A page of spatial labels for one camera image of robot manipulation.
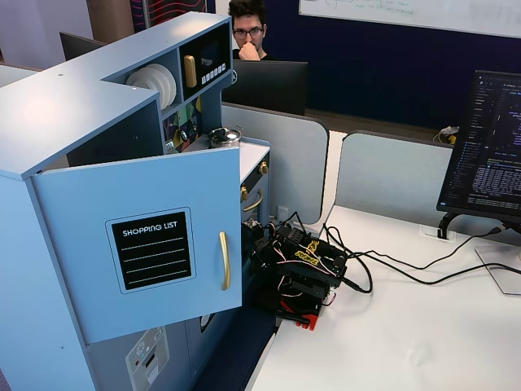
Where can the whiteboard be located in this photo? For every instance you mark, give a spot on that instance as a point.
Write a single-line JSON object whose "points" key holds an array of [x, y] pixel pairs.
{"points": [[447, 16]]}

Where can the gold oven knob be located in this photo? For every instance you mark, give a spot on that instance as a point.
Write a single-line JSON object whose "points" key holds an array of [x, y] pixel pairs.
{"points": [[244, 192], [264, 166]]}

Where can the small white desk item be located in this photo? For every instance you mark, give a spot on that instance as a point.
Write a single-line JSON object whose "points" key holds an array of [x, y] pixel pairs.
{"points": [[447, 131]]}

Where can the man in black shirt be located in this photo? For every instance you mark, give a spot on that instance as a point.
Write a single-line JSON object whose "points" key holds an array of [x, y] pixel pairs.
{"points": [[248, 14]]}

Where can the dark banner with red lines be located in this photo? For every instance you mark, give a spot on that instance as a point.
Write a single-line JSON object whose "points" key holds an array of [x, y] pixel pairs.
{"points": [[171, 10]]}

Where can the red and black arm base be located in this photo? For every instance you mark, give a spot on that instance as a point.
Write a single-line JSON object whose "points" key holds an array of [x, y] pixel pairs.
{"points": [[305, 322]]}

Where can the black Dell monitor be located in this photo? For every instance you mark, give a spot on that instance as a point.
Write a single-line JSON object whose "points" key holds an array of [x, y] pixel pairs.
{"points": [[277, 89]]}

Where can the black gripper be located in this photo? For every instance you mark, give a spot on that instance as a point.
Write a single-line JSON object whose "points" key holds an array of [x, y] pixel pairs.
{"points": [[260, 253]]}

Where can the grey desk divider panel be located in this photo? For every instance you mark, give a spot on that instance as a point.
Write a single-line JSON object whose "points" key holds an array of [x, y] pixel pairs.
{"points": [[285, 163], [386, 175]]}

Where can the monitor showing code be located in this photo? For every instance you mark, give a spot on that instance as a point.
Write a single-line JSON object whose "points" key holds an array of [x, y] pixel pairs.
{"points": [[488, 142]]}

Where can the black eyeglasses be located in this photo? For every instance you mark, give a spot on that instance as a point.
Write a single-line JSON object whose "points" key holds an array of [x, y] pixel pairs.
{"points": [[244, 33]]}

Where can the black monitor stand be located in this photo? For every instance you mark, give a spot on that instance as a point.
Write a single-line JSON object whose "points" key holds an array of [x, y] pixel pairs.
{"points": [[447, 224]]}

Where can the white power socket box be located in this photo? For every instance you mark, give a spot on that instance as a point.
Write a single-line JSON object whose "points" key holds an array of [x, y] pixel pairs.
{"points": [[283, 213]]}

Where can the blue shopping list cabinet door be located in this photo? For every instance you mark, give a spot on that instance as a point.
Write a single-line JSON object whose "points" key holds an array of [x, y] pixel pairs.
{"points": [[81, 264]]}

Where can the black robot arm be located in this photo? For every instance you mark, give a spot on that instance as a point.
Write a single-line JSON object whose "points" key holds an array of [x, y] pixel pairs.
{"points": [[321, 260]]}

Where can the man's hand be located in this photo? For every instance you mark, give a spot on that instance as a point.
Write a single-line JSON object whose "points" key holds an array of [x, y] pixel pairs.
{"points": [[249, 52]]}

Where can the white toy plate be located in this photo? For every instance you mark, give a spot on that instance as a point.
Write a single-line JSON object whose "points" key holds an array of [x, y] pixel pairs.
{"points": [[163, 79], [140, 77], [173, 93]]}

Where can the metal toy pot with lid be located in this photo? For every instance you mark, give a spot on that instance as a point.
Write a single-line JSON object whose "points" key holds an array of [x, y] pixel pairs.
{"points": [[226, 137]]}

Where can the silver monitor base plate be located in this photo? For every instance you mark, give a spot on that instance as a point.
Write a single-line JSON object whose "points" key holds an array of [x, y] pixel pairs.
{"points": [[504, 277]]}

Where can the small yellow desk item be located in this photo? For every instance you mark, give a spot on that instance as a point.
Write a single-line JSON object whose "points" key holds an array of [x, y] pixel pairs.
{"points": [[452, 139]]}

